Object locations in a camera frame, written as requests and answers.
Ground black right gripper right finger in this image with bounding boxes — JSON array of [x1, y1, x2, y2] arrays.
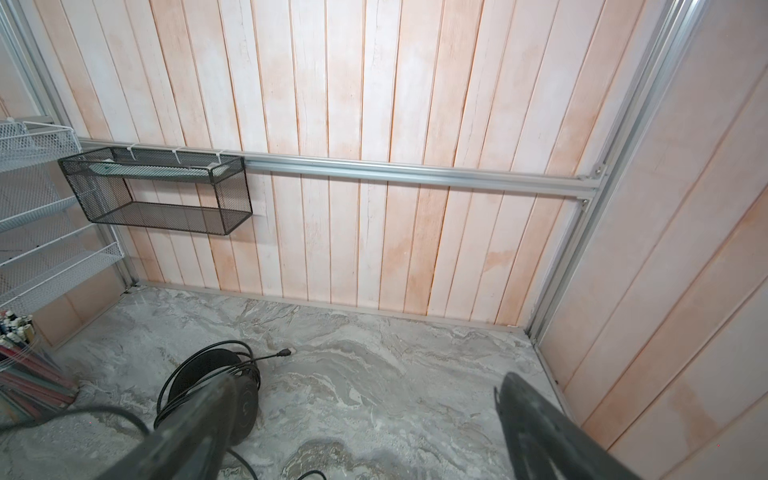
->
[[494, 372, 637, 479]]

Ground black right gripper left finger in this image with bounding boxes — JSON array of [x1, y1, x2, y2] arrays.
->
[[100, 376, 237, 479]]

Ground large black gaming headset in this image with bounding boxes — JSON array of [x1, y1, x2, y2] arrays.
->
[[152, 340, 293, 448]]

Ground small black wired headphones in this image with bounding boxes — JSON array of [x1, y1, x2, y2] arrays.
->
[[1, 405, 328, 480]]

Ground clear cup of pencils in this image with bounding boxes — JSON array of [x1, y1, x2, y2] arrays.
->
[[1, 310, 79, 423]]

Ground papers in black basket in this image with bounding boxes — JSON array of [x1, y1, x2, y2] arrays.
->
[[87, 162, 238, 182]]

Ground white wire mesh wall shelf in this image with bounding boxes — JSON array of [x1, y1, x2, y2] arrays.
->
[[1, 119, 124, 314]]

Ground black wire mesh wall basket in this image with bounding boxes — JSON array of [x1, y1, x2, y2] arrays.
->
[[58, 145, 253, 236]]

